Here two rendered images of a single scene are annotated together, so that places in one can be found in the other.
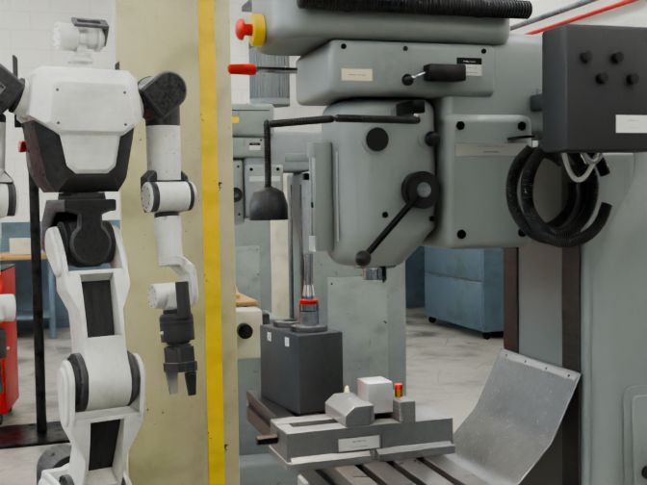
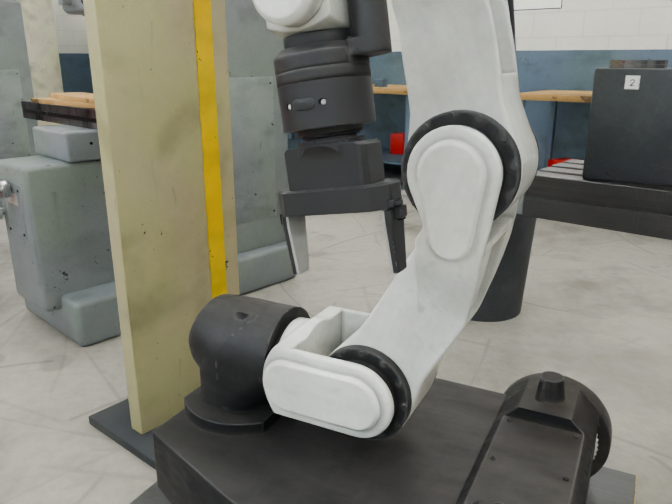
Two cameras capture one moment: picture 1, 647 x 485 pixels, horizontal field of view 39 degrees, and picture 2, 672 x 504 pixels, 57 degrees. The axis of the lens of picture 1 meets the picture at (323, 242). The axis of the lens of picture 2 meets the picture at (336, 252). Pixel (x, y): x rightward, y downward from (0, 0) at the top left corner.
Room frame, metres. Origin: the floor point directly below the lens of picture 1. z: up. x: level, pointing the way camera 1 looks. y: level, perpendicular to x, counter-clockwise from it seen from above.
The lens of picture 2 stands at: (1.65, 1.11, 1.14)
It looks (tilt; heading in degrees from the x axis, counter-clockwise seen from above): 17 degrees down; 328
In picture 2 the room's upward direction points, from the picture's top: straight up
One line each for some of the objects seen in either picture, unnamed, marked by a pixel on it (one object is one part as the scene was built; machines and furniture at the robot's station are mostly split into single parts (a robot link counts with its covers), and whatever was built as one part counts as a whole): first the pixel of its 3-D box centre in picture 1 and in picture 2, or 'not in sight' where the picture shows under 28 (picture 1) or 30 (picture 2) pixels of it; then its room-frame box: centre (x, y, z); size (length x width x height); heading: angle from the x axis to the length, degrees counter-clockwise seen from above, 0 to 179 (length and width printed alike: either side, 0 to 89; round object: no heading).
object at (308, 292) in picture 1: (308, 276); not in sight; (2.22, 0.04, 1.25); 0.03 x 0.03 x 0.11
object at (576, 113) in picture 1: (606, 89); not in sight; (1.59, -0.49, 1.62); 0.20 x 0.09 x 0.21; 108
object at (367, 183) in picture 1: (375, 183); not in sight; (1.81, -0.10, 1.47); 0.21 x 0.19 x 0.32; 18
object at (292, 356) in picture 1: (299, 363); (661, 121); (2.26, 0.06, 1.03); 0.22 x 0.12 x 0.20; 28
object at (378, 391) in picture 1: (375, 395); not in sight; (1.82, -0.10, 1.05); 0.06 x 0.05 x 0.06; 18
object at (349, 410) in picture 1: (349, 409); not in sight; (1.80, -0.05, 1.02); 0.12 x 0.06 x 0.04; 18
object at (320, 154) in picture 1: (320, 196); not in sight; (1.78, 0.00, 1.45); 0.04 x 0.04 x 0.21; 18
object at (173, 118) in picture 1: (160, 100); not in sight; (2.44, 0.42, 1.70); 0.12 x 0.09 x 0.14; 31
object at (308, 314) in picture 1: (308, 314); not in sight; (2.22, 0.04, 1.16); 0.05 x 0.05 x 0.05
